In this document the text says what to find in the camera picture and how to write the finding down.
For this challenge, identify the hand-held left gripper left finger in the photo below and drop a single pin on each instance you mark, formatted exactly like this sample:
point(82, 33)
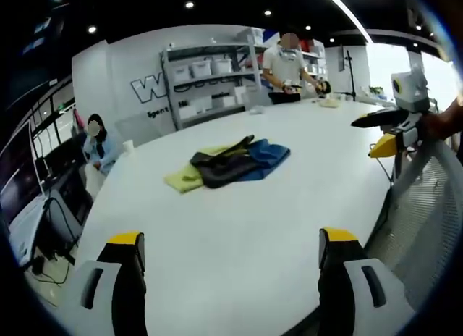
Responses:
point(105, 289)

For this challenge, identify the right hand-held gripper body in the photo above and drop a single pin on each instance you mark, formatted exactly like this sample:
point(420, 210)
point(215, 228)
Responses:
point(410, 93)

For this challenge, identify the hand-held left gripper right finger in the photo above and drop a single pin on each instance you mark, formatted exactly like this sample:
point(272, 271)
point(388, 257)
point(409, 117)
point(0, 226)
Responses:
point(347, 285)

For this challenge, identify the blue garment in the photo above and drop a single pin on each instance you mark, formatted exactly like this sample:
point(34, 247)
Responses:
point(271, 155)

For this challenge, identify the yellow-green garment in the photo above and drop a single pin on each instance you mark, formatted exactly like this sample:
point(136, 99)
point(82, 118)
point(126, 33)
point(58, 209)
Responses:
point(182, 179)

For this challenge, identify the dark grey garment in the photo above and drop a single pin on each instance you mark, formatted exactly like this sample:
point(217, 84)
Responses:
point(224, 167)

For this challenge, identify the black tripod stand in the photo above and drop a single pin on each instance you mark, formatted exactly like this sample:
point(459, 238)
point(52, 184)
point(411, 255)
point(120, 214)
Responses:
point(351, 75)

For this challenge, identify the beige cloth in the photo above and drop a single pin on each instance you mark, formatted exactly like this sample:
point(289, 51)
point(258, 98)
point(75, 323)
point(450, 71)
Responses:
point(328, 103)

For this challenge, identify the grey mesh office chair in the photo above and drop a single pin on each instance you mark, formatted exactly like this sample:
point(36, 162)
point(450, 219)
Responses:
point(423, 213)

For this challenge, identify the white side desk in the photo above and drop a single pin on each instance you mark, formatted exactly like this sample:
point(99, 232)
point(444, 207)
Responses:
point(25, 234)

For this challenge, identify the black cloth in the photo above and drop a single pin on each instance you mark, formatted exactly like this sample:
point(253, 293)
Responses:
point(285, 97)

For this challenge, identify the small white object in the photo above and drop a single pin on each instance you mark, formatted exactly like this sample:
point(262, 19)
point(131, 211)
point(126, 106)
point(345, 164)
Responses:
point(257, 110)

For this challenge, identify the white paper cup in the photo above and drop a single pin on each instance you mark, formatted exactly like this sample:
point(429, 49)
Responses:
point(128, 147)

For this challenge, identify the group of white storage boxes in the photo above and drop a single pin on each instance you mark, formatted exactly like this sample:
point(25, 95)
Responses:
point(200, 69)

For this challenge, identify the grey metal shelf unit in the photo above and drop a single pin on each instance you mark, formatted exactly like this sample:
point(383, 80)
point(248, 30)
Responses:
point(170, 93)

